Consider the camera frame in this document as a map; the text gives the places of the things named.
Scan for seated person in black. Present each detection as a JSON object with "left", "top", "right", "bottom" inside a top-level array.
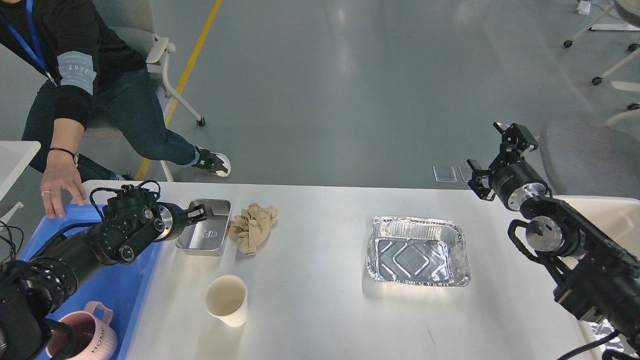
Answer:
[{"left": 0, "top": 0, "right": 232, "bottom": 219}]

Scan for foil tray in bin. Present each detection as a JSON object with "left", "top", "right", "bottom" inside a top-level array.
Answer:
[{"left": 587, "top": 319, "right": 638, "bottom": 358}]

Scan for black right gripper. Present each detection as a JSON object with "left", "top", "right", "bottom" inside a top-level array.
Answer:
[{"left": 466, "top": 121, "right": 549, "bottom": 212}]

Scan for white plastic bin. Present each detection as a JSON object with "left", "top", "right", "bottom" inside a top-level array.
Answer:
[{"left": 556, "top": 195, "right": 640, "bottom": 360}]

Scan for white side table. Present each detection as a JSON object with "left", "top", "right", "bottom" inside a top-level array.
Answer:
[{"left": 0, "top": 140, "right": 41, "bottom": 199}]

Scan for grey office chair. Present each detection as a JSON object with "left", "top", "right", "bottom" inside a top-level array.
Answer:
[{"left": 539, "top": 120, "right": 640, "bottom": 199}]

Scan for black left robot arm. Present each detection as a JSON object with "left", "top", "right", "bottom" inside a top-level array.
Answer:
[{"left": 0, "top": 183, "right": 214, "bottom": 360}]

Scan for aluminium foil tray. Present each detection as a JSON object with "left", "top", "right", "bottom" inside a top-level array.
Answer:
[{"left": 366, "top": 216, "right": 471, "bottom": 287}]

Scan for white chair under person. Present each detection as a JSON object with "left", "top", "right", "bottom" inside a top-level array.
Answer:
[{"left": 84, "top": 0, "right": 229, "bottom": 176}]

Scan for person's hand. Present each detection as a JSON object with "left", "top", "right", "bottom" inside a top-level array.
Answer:
[{"left": 40, "top": 150, "right": 86, "bottom": 219}]

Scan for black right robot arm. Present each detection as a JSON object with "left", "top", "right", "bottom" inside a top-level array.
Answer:
[{"left": 467, "top": 122, "right": 640, "bottom": 360}]

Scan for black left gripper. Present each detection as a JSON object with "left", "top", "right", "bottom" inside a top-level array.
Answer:
[{"left": 152, "top": 202, "right": 215, "bottom": 243}]

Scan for blue plastic tray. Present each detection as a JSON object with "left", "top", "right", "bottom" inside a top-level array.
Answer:
[{"left": 19, "top": 204, "right": 162, "bottom": 360}]

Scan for white chair legs with castors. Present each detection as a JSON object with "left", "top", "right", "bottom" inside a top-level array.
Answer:
[{"left": 562, "top": 0, "right": 640, "bottom": 126}]

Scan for crumpled beige cloth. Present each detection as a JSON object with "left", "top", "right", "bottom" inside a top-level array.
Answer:
[{"left": 228, "top": 202, "right": 281, "bottom": 256}]

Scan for white paper cup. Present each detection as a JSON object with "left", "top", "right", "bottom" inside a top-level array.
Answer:
[{"left": 204, "top": 275, "right": 249, "bottom": 328}]

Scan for stainless steel rectangular pan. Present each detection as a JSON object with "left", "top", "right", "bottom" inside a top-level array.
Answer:
[{"left": 175, "top": 199, "right": 232, "bottom": 256}]

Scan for pink ribbed mug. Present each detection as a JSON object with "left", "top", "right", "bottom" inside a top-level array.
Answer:
[{"left": 59, "top": 301, "right": 118, "bottom": 360}]

